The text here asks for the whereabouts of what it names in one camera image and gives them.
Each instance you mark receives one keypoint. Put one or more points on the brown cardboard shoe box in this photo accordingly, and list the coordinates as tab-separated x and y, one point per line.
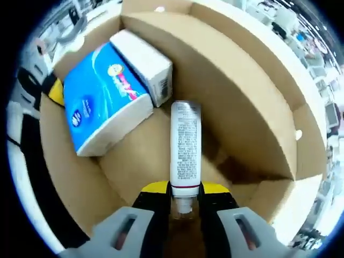
242	107

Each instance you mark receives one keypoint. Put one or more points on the white medicine box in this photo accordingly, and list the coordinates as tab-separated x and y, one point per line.
145	59

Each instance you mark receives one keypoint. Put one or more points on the silver spray bottle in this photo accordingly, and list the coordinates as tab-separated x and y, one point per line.
185	139

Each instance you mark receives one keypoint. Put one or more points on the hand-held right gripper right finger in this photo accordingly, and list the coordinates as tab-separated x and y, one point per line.
247	231

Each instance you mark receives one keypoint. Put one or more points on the grey curved stand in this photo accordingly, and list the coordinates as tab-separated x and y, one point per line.
72	29

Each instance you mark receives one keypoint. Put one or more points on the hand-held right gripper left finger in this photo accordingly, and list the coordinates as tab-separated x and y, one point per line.
118	231

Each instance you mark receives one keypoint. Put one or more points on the blue tissue pack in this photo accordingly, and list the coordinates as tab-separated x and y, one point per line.
102	107

